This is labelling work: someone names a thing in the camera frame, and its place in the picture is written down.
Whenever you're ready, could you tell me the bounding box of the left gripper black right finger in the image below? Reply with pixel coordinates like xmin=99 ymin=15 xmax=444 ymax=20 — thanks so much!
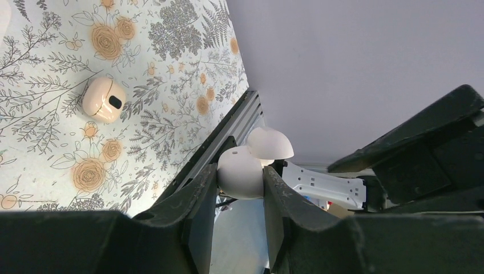
xmin=263 ymin=167 xmax=339 ymax=273

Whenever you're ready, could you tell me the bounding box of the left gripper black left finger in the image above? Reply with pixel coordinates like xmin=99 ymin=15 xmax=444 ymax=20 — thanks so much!
xmin=134 ymin=164 xmax=217 ymax=273

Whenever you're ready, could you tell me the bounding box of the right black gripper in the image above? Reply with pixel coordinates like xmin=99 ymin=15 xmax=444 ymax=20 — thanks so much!
xmin=327 ymin=84 xmax=483 ymax=215

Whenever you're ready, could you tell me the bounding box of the white earbud case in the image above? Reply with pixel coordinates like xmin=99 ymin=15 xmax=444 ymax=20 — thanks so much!
xmin=217 ymin=127 xmax=295 ymax=200

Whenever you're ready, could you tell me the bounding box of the beige earbud charging case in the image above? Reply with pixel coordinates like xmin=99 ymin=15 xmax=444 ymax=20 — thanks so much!
xmin=82 ymin=77 xmax=126 ymax=124

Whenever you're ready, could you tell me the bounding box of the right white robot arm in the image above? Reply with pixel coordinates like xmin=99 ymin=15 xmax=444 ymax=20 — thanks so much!
xmin=282 ymin=84 xmax=483 ymax=215

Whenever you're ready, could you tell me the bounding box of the floral patterned table mat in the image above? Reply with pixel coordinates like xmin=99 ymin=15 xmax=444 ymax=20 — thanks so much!
xmin=1 ymin=0 xmax=248 ymax=216

